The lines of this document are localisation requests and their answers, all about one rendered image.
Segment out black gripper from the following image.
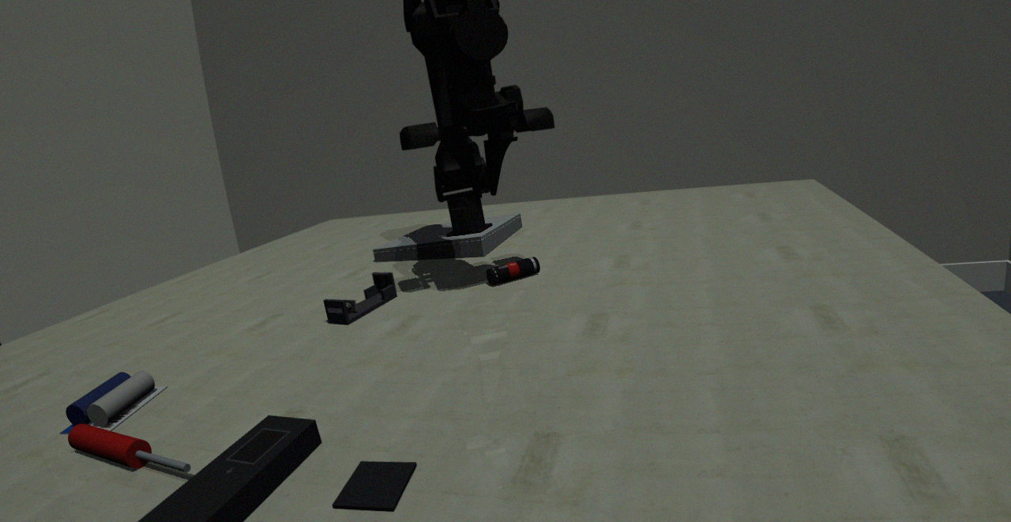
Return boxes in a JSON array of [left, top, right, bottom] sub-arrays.
[[400, 69, 554, 198]]

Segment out red-handled screwdriver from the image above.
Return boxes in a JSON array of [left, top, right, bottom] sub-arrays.
[[68, 423, 190, 472]]

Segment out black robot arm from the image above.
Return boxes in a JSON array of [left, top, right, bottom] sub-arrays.
[[404, 0, 524, 237]]

